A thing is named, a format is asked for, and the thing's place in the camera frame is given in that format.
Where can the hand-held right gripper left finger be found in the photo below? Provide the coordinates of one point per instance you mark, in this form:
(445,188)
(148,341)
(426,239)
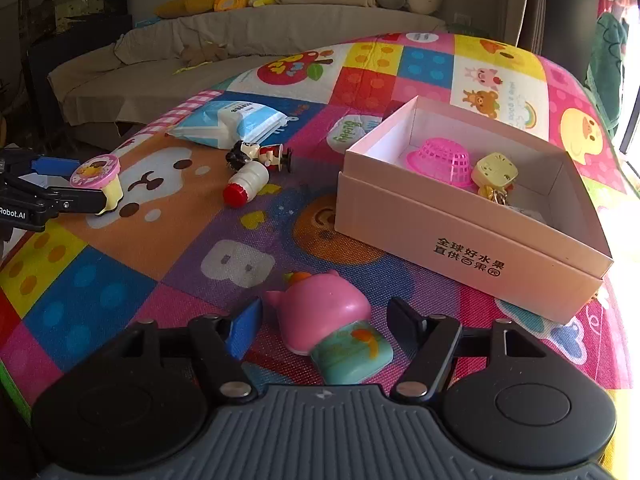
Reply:
(247,325)

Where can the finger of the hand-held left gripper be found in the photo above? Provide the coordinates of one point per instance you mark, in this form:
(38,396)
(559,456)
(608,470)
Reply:
(52,165)
(75,201)

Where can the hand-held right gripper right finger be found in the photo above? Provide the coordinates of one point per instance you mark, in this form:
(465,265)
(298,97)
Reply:
(402,317)

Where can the pink lid pudding cup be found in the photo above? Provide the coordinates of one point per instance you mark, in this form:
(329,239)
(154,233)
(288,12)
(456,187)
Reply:
(95,172)

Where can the pink squishy figure toy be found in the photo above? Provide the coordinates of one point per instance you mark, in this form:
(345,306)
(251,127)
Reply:
(320,310)

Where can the pink cardboard box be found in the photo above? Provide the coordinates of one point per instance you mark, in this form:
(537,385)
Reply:
(450,240)

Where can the small white yogurt bottle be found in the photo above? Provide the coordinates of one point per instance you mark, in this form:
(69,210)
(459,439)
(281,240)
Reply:
(247,185)

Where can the pink plastic basket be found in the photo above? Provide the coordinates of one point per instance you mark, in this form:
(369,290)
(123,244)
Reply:
(442,160)

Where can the blue white tissue pack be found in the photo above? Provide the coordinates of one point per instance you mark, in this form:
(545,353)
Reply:
(225,122)

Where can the small toy figure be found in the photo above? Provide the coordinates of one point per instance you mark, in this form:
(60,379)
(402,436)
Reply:
(260,155)

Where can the yellow plug adapter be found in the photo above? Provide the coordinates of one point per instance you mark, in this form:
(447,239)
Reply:
(495,172)

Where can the colourful cartoon play mat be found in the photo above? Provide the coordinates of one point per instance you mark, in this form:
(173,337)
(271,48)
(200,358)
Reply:
(150,260)

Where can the black television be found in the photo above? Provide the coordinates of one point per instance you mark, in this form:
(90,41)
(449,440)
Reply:
(85,15)

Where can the brown teddy plush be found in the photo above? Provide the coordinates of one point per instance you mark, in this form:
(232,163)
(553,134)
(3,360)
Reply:
(202,54)

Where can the beige covered sofa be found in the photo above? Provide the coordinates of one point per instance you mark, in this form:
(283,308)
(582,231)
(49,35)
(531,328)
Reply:
(200,35)

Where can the yellow pillow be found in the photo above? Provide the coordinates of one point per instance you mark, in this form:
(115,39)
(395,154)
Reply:
(182,7)

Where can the green cartoon towel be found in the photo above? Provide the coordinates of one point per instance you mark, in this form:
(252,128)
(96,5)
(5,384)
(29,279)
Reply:
(607,70)

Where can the beige curtain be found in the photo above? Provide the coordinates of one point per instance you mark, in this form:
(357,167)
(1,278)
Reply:
(532,5)

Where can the hanging laundry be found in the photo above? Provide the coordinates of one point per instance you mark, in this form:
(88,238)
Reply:
(622,0)

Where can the white wall socket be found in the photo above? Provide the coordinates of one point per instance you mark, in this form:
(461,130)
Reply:
(462,19)

